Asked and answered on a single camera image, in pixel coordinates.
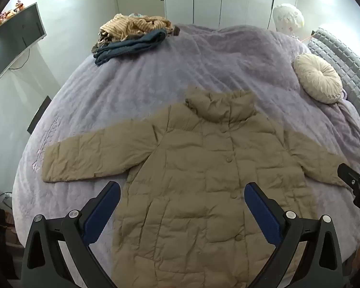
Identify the purple fleece blanket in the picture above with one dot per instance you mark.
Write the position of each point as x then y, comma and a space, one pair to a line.
198, 57

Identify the round cream cushion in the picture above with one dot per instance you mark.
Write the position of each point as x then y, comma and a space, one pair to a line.
318, 78

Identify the beige striped garment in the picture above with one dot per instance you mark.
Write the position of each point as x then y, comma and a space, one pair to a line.
129, 25

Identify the dark blue garment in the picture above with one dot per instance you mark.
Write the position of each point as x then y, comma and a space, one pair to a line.
129, 46

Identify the white wardrobe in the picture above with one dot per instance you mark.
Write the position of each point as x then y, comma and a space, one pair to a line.
222, 0

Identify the white floral pillow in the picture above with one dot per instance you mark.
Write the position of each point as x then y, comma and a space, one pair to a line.
288, 18

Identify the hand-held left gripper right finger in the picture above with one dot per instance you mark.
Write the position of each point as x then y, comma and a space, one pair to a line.
262, 213

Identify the black flat panel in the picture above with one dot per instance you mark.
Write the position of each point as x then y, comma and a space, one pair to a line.
39, 114

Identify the khaki puffer jacket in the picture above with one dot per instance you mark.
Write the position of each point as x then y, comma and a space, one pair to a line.
198, 171

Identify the wall-mounted television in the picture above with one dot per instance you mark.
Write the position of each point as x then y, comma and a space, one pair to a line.
12, 45

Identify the grey quilted headboard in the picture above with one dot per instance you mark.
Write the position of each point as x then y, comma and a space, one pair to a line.
348, 57

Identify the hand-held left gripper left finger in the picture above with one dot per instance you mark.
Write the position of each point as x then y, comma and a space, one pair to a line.
103, 210

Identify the orange flower decoration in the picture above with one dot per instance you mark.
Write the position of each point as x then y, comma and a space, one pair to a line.
7, 13

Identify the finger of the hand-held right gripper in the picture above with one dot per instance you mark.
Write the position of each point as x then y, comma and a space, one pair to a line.
348, 174

